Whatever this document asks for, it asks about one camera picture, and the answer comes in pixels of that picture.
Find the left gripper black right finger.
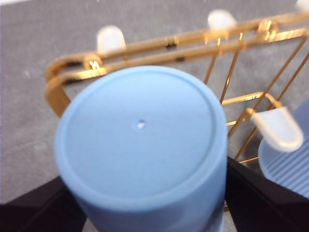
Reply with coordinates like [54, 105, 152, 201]
[223, 157, 309, 232]

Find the blue ribbed plastic cup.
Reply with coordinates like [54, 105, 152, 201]
[53, 65, 229, 232]
[257, 98, 309, 199]

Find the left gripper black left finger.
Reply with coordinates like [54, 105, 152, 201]
[0, 176, 87, 232]

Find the gold wire cup rack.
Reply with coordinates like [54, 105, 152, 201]
[44, 0, 309, 212]

